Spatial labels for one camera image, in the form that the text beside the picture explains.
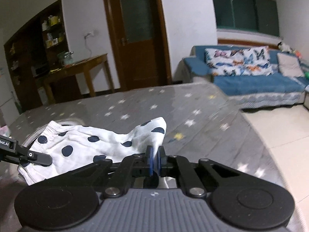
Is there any wooden desk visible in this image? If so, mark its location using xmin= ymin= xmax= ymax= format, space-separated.
xmin=43 ymin=53 xmax=115 ymax=105

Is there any green framed window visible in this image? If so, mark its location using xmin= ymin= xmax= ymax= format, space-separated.
xmin=210 ymin=0 xmax=281 ymax=37

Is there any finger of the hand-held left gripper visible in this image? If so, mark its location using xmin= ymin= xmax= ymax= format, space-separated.
xmin=15 ymin=146 xmax=53 ymax=167

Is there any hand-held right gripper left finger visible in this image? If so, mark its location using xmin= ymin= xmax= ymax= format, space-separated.
xmin=45 ymin=145 xmax=154 ymax=198

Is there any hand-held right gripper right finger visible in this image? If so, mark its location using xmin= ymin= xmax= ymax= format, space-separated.
xmin=156 ymin=146 xmax=262 ymax=198

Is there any small grey oven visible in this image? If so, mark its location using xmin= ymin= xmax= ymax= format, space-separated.
xmin=31 ymin=64 xmax=49 ymax=77

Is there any black white plush toy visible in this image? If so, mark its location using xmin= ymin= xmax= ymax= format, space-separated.
xmin=277 ymin=42 xmax=293 ymax=53

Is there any grey cushion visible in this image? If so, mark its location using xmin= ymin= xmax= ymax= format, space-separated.
xmin=276 ymin=53 xmax=305 ymax=78

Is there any blue sofa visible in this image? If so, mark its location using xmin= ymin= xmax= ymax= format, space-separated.
xmin=181 ymin=44 xmax=309 ymax=110

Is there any white polka dot garment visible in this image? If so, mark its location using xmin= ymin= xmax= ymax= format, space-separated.
xmin=17 ymin=117 xmax=169 ymax=189

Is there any butterfly print pillow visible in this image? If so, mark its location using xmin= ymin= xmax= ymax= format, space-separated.
xmin=205 ymin=46 xmax=275 ymax=77

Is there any brown wooden door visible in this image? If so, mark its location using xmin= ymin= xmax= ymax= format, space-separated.
xmin=101 ymin=0 xmax=172 ymax=91

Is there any dark wooden shelf cabinet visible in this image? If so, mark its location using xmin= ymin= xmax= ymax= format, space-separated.
xmin=3 ymin=0 xmax=71 ymax=113

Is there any white refrigerator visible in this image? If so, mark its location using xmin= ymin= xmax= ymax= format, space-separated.
xmin=0 ymin=60 xmax=20 ymax=124

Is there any glass jar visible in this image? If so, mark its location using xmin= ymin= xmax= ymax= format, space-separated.
xmin=57 ymin=51 xmax=73 ymax=66

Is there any white power cable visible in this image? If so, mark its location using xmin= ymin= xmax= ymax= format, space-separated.
xmin=84 ymin=37 xmax=93 ymax=59

